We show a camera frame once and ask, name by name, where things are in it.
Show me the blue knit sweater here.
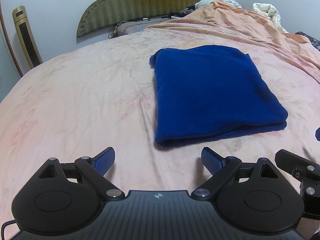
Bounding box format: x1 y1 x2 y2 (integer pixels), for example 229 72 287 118
149 45 288 146

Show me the dark clothes pile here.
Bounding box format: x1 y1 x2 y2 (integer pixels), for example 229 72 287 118
168 5 195 19

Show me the orange blanket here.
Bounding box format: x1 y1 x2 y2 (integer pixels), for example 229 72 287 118
147 1 319 82

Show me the dark patterned cloth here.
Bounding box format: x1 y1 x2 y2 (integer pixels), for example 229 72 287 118
296 31 320 51

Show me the patterned brown pillow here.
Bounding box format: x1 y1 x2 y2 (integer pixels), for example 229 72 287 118
108 17 170 38

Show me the gold tower fan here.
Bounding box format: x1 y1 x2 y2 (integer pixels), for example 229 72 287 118
12 6 43 69

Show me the cream fluffy blanket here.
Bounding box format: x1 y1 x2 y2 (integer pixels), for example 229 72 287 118
252 3 288 33

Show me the green upholstered headboard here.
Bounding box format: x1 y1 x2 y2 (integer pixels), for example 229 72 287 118
76 0 200 38

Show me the black cable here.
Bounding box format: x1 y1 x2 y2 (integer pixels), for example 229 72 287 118
0 219 16 238

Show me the wooden door frame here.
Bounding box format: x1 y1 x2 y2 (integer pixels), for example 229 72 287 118
0 6 23 78

